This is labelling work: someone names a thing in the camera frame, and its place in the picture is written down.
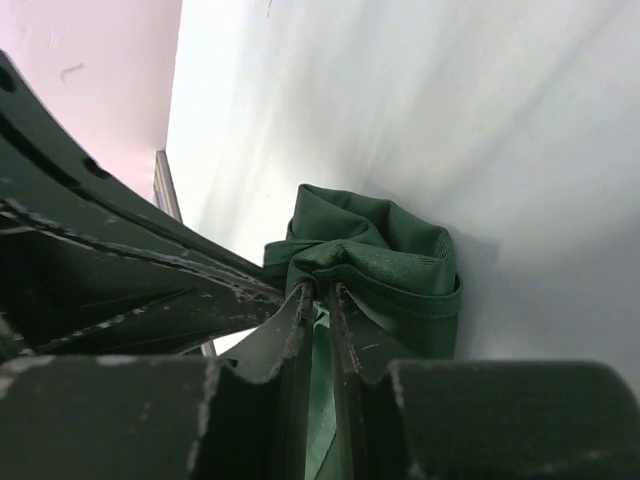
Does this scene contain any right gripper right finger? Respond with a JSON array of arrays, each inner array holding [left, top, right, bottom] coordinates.
[[329, 284, 413, 479]]

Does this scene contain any dark green cloth napkin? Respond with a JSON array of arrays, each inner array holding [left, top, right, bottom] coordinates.
[[263, 184, 462, 479]]

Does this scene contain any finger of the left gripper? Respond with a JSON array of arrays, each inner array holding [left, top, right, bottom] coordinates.
[[1, 54, 264, 280], [1, 200, 283, 358]]

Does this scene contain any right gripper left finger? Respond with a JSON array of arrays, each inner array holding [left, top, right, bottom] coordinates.
[[199, 283, 315, 479]]

